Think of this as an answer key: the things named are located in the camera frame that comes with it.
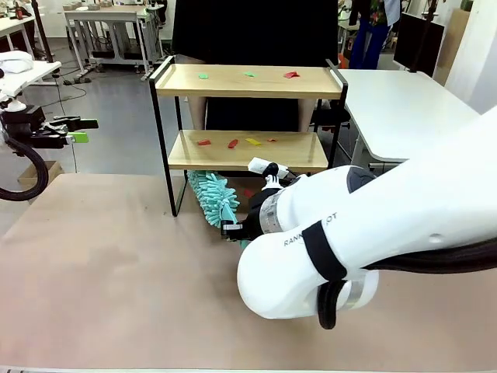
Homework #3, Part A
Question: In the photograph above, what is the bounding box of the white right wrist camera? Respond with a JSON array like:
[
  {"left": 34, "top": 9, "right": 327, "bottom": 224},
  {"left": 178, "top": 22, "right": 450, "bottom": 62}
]
[{"left": 247, "top": 156, "right": 300, "bottom": 191}]

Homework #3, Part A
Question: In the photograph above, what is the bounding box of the cardboard box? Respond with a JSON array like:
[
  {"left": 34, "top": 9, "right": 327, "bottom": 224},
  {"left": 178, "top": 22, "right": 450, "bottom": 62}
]
[{"left": 17, "top": 160, "right": 65, "bottom": 190}]

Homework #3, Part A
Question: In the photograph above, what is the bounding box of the person in blue trousers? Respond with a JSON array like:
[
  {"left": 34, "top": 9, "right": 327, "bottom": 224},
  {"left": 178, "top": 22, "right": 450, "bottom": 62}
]
[{"left": 347, "top": 0, "right": 403, "bottom": 71}]

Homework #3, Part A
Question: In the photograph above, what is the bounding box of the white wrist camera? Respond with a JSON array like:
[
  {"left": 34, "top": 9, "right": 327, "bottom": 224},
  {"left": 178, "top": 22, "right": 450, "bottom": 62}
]
[
  {"left": 0, "top": 89, "right": 25, "bottom": 113},
  {"left": 247, "top": 156, "right": 300, "bottom": 191}
]

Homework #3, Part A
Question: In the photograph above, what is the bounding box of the large white desk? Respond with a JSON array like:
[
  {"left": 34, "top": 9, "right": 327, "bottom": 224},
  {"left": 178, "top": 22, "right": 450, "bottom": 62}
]
[{"left": 336, "top": 68, "right": 490, "bottom": 182}]

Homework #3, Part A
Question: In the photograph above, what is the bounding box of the small white table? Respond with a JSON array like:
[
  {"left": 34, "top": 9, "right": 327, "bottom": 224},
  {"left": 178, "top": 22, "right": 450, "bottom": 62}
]
[{"left": 0, "top": 60, "right": 63, "bottom": 98}]

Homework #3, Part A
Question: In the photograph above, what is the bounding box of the white cloth bundle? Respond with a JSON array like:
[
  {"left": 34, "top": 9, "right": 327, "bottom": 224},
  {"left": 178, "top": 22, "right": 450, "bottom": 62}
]
[{"left": 0, "top": 50, "right": 35, "bottom": 74}]

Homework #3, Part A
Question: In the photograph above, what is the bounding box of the black right arm cable sleeve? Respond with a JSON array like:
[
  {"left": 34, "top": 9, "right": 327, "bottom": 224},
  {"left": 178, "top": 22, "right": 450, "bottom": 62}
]
[{"left": 317, "top": 236, "right": 497, "bottom": 330}]

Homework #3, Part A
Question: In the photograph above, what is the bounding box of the black monitor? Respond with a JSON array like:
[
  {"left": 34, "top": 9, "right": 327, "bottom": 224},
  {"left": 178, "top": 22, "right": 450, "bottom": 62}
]
[{"left": 393, "top": 11, "right": 447, "bottom": 78}]

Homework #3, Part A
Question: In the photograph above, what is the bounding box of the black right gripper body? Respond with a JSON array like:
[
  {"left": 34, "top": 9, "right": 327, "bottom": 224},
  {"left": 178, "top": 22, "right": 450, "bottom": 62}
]
[{"left": 241, "top": 190, "right": 273, "bottom": 242}]

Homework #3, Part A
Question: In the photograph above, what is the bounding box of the person in black dress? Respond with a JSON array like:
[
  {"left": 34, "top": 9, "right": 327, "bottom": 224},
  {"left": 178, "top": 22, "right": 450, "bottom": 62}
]
[{"left": 170, "top": 0, "right": 345, "bottom": 133}]

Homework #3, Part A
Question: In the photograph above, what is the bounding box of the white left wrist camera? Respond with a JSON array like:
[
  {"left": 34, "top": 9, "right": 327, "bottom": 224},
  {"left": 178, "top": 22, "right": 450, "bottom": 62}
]
[{"left": 0, "top": 89, "right": 25, "bottom": 113}]

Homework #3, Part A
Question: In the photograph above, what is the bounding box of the brown cardboard panel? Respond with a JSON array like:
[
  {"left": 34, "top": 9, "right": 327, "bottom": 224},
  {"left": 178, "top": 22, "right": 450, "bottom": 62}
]
[{"left": 443, "top": 7, "right": 473, "bottom": 87}]

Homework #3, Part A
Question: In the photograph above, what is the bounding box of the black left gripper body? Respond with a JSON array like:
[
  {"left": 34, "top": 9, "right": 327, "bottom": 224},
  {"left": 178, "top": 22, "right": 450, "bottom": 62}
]
[{"left": 0, "top": 105, "right": 47, "bottom": 138}]

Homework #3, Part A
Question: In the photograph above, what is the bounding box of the black tripod pole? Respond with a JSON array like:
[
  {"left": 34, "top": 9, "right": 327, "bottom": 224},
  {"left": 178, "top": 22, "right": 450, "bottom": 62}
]
[{"left": 30, "top": 0, "right": 55, "bottom": 64}]

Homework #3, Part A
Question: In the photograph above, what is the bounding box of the black left arm cable sleeve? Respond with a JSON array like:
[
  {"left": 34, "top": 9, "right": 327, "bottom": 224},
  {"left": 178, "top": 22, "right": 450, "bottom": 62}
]
[{"left": 0, "top": 127, "right": 50, "bottom": 202}]

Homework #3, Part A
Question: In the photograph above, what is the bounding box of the grey metal workbench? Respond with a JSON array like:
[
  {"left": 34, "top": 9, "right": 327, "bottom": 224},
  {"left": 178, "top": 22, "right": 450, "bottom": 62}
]
[{"left": 63, "top": 9, "right": 166, "bottom": 78}]

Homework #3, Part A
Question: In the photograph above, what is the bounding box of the teal microfibre duster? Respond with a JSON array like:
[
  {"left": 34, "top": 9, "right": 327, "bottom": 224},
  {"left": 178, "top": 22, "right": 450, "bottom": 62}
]
[{"left": 186, "top": 170, "right": 252, "bottom": 252}]

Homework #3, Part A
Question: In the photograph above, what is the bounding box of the two-tier wooden shelf black frame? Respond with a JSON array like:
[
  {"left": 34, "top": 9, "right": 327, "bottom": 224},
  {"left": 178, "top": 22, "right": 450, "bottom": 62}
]
[{"left": 148, "top": 55, "right": 349, "bottom": 218}]

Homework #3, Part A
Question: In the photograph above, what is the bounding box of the white background desk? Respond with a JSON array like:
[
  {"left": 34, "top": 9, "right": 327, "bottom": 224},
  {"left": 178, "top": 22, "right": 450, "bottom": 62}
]
[{"left": 0, "top": 13, "right": 46, "bottom": 54}]

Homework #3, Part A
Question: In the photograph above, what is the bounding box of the black velcro strap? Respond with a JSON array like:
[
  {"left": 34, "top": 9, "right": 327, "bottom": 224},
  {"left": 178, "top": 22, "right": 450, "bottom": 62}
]
[{"left": 301, "top": 224, "right": 349, "bottom": 281}]

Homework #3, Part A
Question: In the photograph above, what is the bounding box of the dark thin stand pole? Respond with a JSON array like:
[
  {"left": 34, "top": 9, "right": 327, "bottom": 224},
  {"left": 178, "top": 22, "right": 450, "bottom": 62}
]
[{"left": 411, "top": 0, "right": 436, "bottom": 75}]

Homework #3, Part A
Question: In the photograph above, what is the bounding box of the black office chair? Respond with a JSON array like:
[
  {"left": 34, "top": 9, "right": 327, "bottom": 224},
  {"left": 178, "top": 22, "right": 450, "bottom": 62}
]
[{"left": 312, "top": 99, "right": 353, "bottom": 135}]

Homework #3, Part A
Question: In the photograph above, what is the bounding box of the black arm cable sleeve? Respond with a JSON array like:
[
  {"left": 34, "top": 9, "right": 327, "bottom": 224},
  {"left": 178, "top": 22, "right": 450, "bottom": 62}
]
[
  {"left": 317, "top": 236, "right": 497, "bottom": 330},
  {"left": 0, "top": 127, "right": 50, "bottom": 202}
]

